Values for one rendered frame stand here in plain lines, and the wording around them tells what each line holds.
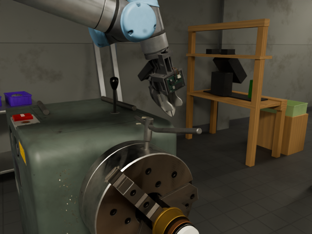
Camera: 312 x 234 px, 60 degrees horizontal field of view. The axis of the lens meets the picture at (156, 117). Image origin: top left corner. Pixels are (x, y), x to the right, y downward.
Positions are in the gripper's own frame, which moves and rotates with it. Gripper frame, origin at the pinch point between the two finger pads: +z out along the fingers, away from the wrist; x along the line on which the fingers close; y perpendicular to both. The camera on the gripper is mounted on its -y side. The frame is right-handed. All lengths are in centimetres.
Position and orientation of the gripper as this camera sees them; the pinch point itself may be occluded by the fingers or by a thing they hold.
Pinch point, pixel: (169, 112)
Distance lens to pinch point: 86.0
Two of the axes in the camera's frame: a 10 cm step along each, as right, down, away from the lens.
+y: 5.5, 2.1, -8.1
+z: 2.7, 8.7, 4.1
